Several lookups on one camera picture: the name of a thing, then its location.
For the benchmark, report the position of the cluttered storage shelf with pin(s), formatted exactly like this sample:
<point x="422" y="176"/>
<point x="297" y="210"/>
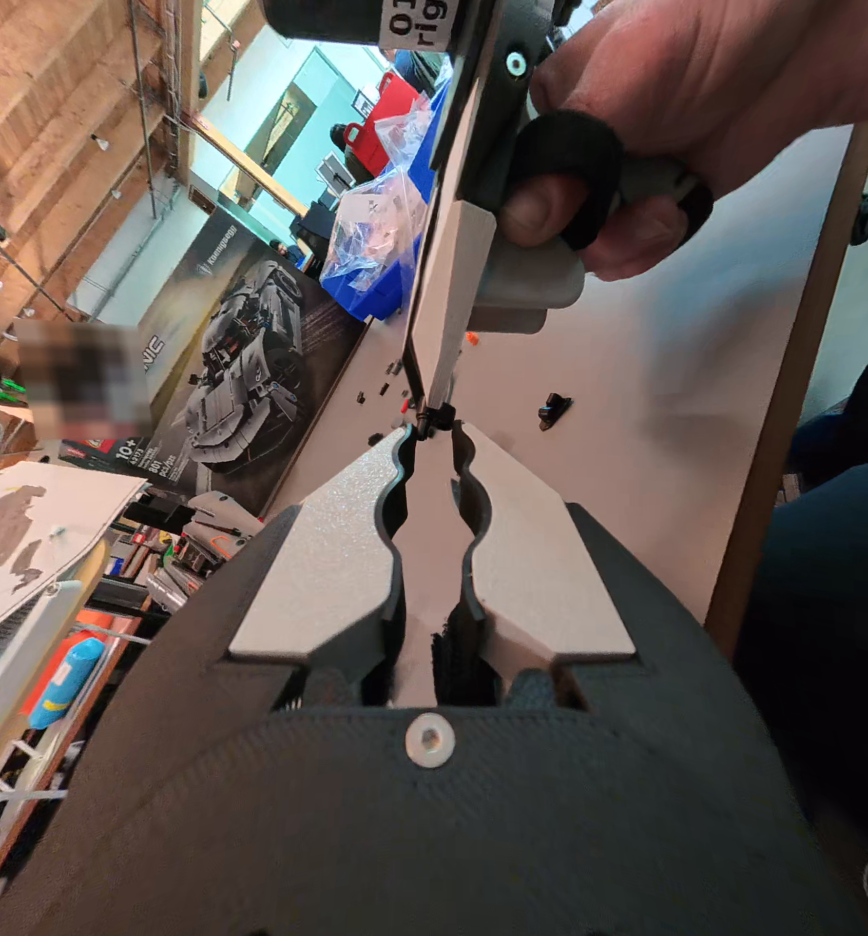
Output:
<point x="123" y="596"/>

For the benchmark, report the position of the lego car set box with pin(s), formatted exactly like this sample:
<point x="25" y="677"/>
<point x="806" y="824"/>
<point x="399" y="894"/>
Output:
<point x="258" y="365"/>

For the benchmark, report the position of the red plastic case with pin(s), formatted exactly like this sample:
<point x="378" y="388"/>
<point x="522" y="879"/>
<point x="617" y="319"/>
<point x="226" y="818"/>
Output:
<point x="375" y="139"/>

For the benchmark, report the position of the clear plastic bag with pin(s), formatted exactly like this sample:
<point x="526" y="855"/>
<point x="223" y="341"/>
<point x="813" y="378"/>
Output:
<point x="375" y="219"/>
<point x="404" y="128"/>

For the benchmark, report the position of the black lego piece blue pin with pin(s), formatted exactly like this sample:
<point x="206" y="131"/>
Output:
<point x="554" y="413"/>

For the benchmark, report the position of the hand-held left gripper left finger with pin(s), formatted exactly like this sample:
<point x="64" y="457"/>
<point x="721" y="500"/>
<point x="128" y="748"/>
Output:
<point x="317" y="556"/>

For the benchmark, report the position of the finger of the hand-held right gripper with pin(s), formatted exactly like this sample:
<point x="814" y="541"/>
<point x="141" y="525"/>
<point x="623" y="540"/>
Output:
<point x="448" y="292"/>

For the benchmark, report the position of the blue cylindrical container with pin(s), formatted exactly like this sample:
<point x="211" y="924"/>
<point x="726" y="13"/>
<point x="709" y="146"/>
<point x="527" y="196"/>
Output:
<point x="68" y="680"/>

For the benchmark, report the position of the person's leg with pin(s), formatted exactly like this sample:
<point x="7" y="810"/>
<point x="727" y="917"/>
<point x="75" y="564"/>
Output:
<point x="828" y="585"/>

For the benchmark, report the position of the blue plastic bin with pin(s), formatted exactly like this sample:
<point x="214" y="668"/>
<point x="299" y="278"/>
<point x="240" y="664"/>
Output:
<point x="368" y="296"/>

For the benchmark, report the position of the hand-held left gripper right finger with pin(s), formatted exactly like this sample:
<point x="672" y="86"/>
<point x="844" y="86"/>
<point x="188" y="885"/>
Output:
<point x="543" y="570"/>

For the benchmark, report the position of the person's right hand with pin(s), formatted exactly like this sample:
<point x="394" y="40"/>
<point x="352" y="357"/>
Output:
<point x="733" y="80"/>

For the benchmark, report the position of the small black lego connector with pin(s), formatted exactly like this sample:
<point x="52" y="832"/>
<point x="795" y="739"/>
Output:
<point x="437" y="418"/>

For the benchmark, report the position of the scattered small lego pieces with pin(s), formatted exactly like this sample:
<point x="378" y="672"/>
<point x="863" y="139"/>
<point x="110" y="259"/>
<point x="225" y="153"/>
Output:
<point x="385" y="388"/>

